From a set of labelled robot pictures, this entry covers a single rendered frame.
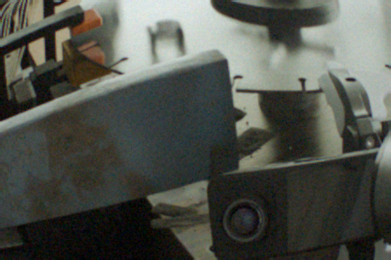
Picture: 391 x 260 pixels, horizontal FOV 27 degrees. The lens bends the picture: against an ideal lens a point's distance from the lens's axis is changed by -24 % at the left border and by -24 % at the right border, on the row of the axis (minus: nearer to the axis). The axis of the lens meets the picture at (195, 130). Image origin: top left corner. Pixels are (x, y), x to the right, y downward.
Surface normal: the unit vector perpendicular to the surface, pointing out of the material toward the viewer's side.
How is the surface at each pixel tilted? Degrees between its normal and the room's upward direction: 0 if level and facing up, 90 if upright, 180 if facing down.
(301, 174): 64
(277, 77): 0
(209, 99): 90
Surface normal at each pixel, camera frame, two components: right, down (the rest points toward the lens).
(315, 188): -0.48, 0.07
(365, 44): -0.11, -0.86
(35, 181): 0.37, 0.44
